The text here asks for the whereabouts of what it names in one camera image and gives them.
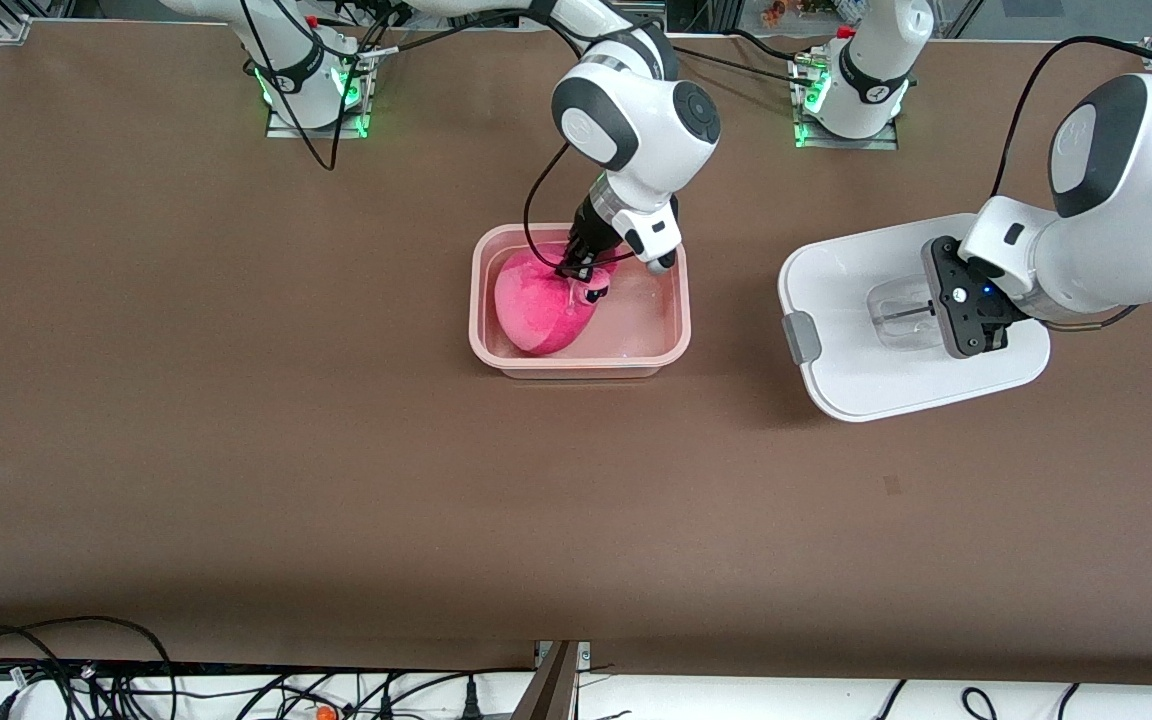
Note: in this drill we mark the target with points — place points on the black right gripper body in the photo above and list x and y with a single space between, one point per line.
589 235

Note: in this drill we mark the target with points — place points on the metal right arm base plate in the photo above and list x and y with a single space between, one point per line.
286 131

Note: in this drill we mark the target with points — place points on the translucent plastic box base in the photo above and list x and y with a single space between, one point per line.
646 330

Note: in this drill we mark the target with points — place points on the colourful background toys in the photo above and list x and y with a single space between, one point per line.
786 10

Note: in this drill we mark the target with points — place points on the small aluminium corner bracket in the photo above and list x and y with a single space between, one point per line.
11 28

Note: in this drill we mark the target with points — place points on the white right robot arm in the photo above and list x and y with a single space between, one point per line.
636 120

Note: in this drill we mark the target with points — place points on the brown table cover sheet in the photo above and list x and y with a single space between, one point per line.
576 520

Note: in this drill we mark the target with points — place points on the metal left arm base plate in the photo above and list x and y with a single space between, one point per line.
876 143

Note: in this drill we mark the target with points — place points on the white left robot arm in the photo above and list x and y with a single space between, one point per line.
1136 220

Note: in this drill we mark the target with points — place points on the aluminium profile beam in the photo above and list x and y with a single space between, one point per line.
548 690

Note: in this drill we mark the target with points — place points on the pink plush toy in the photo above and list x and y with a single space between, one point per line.
536 310

